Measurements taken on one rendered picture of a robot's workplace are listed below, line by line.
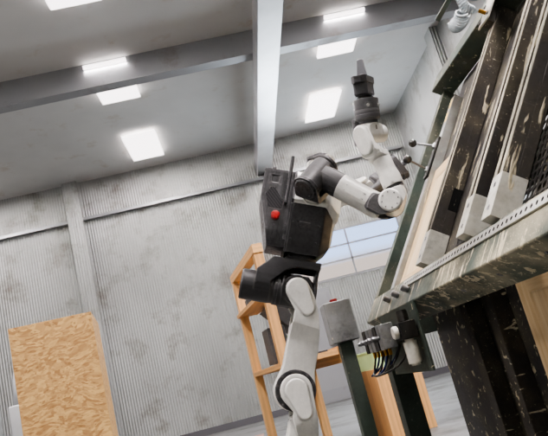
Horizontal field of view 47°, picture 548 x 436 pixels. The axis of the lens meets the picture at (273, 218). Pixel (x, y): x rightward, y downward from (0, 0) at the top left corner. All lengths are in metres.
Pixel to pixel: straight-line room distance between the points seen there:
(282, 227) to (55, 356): 1.67
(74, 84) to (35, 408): 6.54
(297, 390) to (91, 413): 1.54
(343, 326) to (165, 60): 7.05
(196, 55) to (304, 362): 7.47
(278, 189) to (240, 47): 7.16
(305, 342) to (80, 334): 1.58
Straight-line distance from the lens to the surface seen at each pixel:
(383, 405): 5.42
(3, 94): 9.73
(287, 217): 2.32
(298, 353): 2.29
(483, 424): 2.75
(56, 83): 9.57
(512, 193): 1.70
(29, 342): 3.58
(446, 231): 2.27
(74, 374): 3.54
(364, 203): 2.16
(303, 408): 2.24
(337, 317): 2.81
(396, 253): 2.98
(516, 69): 2.09
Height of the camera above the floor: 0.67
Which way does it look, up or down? 14 degrees up
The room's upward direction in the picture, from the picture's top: 14 degrees counter-clockwise
